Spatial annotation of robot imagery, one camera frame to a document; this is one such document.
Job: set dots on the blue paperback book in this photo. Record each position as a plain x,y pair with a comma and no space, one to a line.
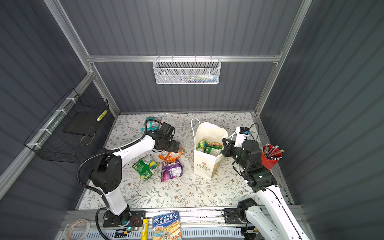
167,227

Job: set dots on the yellow marker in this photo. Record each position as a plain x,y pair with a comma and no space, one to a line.
145,229

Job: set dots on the red pen cup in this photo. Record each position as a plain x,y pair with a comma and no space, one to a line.
271,155

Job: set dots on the green snack packet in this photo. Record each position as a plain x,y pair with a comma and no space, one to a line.
146,167
213,150

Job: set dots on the white paper bag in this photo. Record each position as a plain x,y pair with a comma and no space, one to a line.
206,165

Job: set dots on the white wire wall basket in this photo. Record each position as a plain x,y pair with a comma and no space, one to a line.
187,71

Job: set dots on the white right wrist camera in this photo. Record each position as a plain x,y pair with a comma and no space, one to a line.
241,135

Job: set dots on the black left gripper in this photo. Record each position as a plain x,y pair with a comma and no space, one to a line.
172,148

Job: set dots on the teal snack packet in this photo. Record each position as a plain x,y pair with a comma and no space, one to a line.
153,123

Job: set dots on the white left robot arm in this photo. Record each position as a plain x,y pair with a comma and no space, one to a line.
107,175

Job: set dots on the black wire side basket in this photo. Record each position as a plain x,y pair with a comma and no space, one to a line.
74,132

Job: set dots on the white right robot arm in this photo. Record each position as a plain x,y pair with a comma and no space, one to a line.
266,209

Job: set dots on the green Fox's candy bag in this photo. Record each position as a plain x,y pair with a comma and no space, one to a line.
202,145

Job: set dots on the white slotted cable duct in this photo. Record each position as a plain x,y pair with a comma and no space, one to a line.
219,233

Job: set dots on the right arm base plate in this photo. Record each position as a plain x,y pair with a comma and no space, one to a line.
231,216

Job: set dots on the orange snack packet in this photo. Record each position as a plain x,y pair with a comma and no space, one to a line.
171,157

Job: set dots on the purple snack packet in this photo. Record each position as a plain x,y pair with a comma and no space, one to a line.
171,170

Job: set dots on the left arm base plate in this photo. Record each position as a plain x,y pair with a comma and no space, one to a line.
135,218

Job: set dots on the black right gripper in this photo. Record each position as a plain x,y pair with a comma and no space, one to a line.
228,147

